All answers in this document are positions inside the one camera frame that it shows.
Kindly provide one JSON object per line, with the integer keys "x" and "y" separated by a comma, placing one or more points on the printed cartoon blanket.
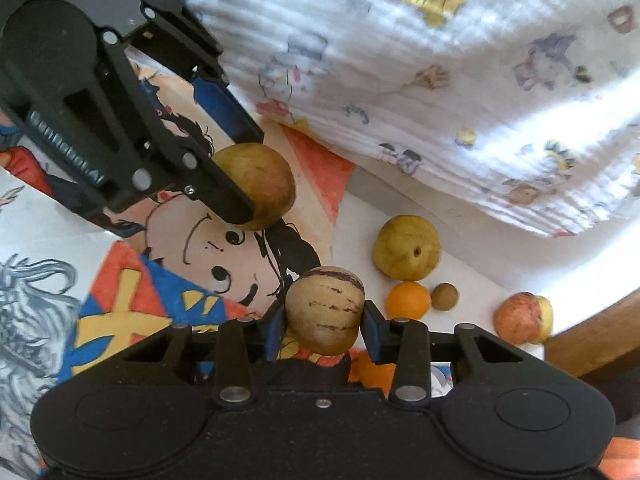
{"x": 425, "y": 85}

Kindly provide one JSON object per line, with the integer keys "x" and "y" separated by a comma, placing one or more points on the yellow-green pear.
{"x": 406, "y": 247}
{"x": 260, "y": 180}

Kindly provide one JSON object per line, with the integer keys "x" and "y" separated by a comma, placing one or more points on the small brown kiwi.
{"x": 444, "y": 297}

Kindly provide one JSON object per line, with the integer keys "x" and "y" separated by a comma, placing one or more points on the small orange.
{"x": 408, "y": 301}
{"x": 372, "y": 372}

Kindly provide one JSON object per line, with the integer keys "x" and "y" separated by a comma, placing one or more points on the cartoon printed tablecloth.
{"x": 200, "y": 230}

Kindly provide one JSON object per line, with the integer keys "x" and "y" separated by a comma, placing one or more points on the brown wooden door frame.
{"x": 600, "y": 340}

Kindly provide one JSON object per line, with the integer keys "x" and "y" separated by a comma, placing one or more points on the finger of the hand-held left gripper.
{"x": 225, "y": 110}
{"x": 220, "y": 195}

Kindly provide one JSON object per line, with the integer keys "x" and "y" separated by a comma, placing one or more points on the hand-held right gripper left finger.
{"x": 274, "y": 332}

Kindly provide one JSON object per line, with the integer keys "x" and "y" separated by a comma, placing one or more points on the red apple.
{"x": 517, "y": 317}

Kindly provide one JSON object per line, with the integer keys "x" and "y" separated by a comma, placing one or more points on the small striped pepino melon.
{"x": 325, "y": 310}

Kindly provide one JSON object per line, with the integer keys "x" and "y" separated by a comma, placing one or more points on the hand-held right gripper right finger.
{"x": 372, "y": 334}

